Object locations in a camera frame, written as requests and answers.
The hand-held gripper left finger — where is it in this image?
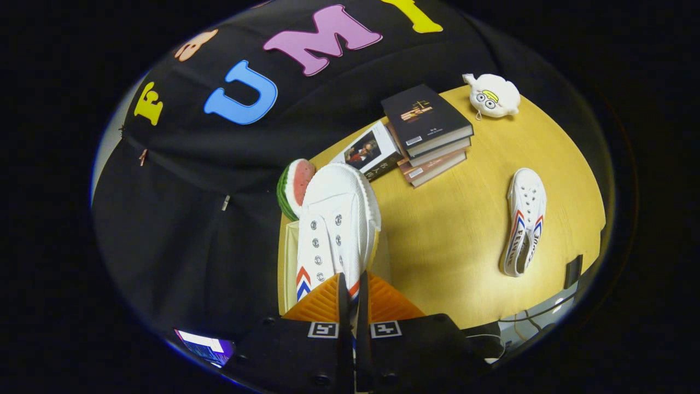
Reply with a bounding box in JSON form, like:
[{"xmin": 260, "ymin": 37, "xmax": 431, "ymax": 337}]
[{"xmin": 227, "ymin": 272, "xmax": 353, "ymax": 394}]

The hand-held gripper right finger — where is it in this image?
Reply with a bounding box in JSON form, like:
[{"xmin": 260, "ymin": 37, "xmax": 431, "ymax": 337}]
[{"xmin": 358, "ymin": 272, "xmax": 487, "ymax": 394}]

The cream fabric storage box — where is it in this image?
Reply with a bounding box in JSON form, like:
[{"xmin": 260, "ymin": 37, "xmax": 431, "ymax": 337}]
[{"xmin": 283, "ymin": 219, "xmax": 392, "ymax": 315}]

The white canvas shoe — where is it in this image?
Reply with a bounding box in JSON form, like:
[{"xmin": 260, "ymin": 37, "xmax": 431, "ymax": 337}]
[
  {"xmin": 500, "ymin": 167, "xmax": 547, "ymax": 277},
  {"xmin": 295, "ymin": 163, "xmax": 382, "ymax": 356}
]

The lit computer screen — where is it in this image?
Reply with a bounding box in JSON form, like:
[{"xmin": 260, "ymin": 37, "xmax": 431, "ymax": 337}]
[{"xmin": 174, "ymin": 328, "xmax": 236, "ymax": 367}]

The watermelon slice toy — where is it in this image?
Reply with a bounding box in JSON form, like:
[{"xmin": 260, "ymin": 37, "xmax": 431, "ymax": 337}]
[{"xmin": 276, "ymin": 159, "xmax": 317, "ymax": 222}]

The small black block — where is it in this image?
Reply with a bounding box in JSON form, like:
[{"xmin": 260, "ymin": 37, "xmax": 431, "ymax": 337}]
[{"xmin": 564, "ymin": 254, "xmax": 584, "ymax": 289}]

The brown cover book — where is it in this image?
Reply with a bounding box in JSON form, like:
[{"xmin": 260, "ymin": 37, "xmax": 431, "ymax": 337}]
[
  {"xmin": 396, "ymin": 150, "xmax": 468, "ymax": 178},
  {"xmin": 407, "ymin": 161, "xmax": 468, "ymax": 188}
]

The dark maroon book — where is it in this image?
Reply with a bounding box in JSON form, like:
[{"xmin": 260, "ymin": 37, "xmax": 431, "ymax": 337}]
[{"xmin": 405, "ymin": 137, "xmax": 472, "ymax": 167}]

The white portrait cover book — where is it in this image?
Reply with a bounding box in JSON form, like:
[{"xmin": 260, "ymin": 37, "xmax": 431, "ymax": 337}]
[{"xmin": 329, "ymin": 120, "xmax": 404, "ymax": 182}]

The black hardcover book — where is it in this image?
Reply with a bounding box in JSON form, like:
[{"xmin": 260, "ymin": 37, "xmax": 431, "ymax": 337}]
[{"xmin": 381, "ymin": 84, "xmax": 474, "ymax": 158}]

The white plush toy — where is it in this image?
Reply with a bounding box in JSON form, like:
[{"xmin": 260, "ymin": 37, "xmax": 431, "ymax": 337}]
[{"xmin": 462, "ymin": 73, "xmax": 521, "ymax": 121}]

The black cable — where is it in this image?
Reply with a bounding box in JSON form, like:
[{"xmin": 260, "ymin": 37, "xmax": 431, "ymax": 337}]
[{"xmin": 513, "ymin": 295, "xmax": 576, "ymax": 325}]

